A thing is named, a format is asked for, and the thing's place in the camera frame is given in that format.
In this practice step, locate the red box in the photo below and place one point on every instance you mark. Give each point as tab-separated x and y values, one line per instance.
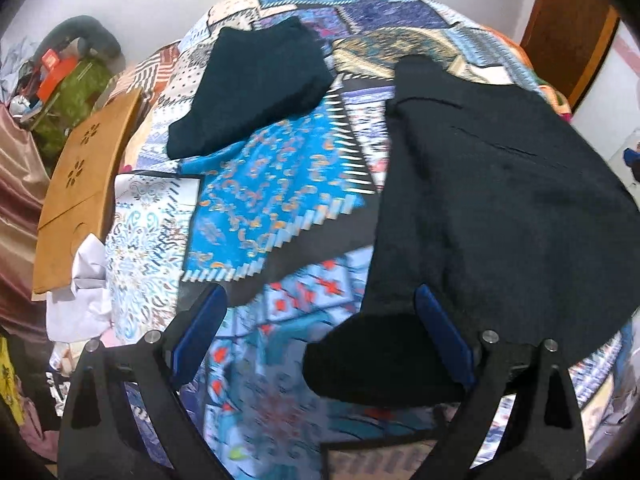
50	57

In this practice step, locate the grey neck pillow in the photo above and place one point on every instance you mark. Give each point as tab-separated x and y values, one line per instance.
95	27

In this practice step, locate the patchwork printed blanket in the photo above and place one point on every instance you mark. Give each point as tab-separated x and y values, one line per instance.
280	185

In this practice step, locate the green storage basket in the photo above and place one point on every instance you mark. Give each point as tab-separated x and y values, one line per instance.
75	100

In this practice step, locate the orange striped blanket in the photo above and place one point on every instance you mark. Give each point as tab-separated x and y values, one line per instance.
145	75

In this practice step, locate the folded black pants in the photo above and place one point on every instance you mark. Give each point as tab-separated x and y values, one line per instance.
250	85

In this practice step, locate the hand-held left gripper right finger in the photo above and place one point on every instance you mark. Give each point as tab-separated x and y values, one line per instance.
445	330

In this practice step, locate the white cloth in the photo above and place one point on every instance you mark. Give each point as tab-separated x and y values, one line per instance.
80	285

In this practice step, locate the pale grey cloth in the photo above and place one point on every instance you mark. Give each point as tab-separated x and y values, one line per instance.
15	70

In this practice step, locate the striped pink curtain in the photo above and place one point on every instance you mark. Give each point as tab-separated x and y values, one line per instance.
20	185

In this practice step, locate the wooden door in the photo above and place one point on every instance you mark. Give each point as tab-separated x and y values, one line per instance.
565	25

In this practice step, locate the orange box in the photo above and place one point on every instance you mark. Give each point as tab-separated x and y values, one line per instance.
57	76

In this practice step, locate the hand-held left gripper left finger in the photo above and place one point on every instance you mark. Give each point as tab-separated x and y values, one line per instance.
200	330

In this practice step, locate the yellow printed cloth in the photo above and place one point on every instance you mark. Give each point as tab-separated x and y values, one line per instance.
12	380

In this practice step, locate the black pants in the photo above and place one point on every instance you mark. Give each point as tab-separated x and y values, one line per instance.
250	85
500	210

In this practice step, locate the wooden lap desk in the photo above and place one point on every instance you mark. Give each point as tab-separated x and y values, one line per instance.
80	185

